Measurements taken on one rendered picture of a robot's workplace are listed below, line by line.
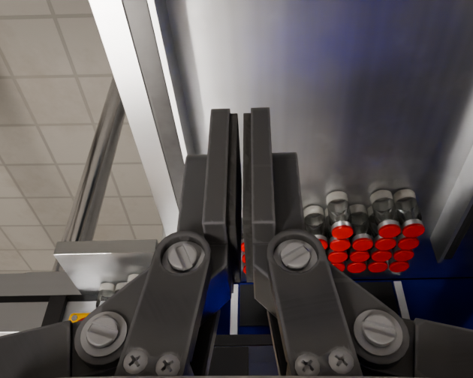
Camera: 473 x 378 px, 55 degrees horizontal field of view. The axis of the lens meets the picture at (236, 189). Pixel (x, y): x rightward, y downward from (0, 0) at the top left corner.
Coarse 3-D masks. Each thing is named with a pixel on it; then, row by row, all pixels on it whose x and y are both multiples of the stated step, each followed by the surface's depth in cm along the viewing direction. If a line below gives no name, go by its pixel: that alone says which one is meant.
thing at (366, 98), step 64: (192, 0) 31; (256, 0) 31; (320, 0) 31; (384, 0) 31; (448, 0) 31; (192, 64) 35; (256, 64) 35; (320, 64) 35; (384, 64) 35; (448, 64) 35; (192, 128) 40; (320, 128) 40; (384, 128) 40; (448, 128) 40; (320, 192) 46; (448, 192) 46
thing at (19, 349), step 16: (0, 336) 9; (16, 336) 9; (32, 336) 9; (48, 336) 9; (64, 336) 9; (0, 352) 9; (16, 352) 9; (32, 352) 9; (48, 352) 9; (64, 352) 9; (0, 368) 9; (16, 368) 9; (32, 368) 9; (48, 368) 9; (64, 368) 9; (80, 368) 9
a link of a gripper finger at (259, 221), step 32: (256, 128) 12; (256, 160) 11; (288, 160) 12; (256, 192) 10; (288, 192) 11; (256, 224) 10; (288, 224) 11; (256, 256) 10; (256, 288) 11; (352, 288) 9; (352, 320) 9; (384, 320) 9; (384, 352) 8
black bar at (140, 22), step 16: (128, 0) 29; (144, 0) 29; (128, 16) 30; (144, 16) 30; (144, 32) 31; (144, 48) 32; (144, 64) 33; (160, 64) 33; (144, 80) 34; (160, 80) 34; (160, 96) 35; (160, 112) 36; (160, 128) 38; (176, 144) 39; (176, 160) 41; (176, 176) 42; (176, 192) 44
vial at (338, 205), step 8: (336, 192) 46; (344, 192) 46; (328, 200) 46; (336, 200) 45; (344, 200) 45; (328, 208) 46; (336, 208) 45; (344, 208) 45; (336, 216) 44; (344, 216) 44; (336, 224) 44; (344, 224) 44; (336, 232) 44; (344, 232) 44; (352, 232) 44
